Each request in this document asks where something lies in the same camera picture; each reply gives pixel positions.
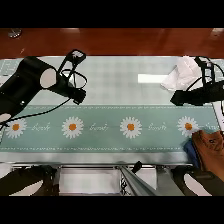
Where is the silver frame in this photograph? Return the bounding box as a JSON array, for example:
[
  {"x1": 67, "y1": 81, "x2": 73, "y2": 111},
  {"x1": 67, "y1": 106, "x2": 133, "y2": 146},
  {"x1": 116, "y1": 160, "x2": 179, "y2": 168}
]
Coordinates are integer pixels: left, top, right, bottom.
[{"x1": 0, "y1": 161, "x2": 224, "y2": 197}]

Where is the black cable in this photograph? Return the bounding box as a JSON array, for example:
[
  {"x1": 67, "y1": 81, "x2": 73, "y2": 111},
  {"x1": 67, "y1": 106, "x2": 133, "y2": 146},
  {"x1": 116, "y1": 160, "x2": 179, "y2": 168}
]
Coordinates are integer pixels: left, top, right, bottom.
[{"x1": 0, "y1": 97, "x2": 73, "y2": 129}]

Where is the blue garment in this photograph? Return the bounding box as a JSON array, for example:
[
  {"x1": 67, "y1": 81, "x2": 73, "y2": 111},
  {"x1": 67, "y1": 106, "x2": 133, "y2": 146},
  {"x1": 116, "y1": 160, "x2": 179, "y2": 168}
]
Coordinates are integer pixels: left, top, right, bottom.
[{"x1": 182, "y1": 138, "x2": 202, "y2": 170}]

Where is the white garment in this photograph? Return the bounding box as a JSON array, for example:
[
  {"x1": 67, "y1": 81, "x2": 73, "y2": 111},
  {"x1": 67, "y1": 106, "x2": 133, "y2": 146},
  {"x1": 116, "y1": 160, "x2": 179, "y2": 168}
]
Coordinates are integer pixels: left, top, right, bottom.
[{"x1": 160, "y1": 55, "x2": 205, "y2": 92}]

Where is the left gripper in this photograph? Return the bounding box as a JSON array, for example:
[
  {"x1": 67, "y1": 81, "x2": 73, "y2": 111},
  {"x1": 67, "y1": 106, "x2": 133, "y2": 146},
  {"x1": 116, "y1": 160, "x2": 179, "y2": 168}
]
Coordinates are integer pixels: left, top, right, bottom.
[{"x1": 68, "y1": 87, "x2": 88, "y2": 106}]

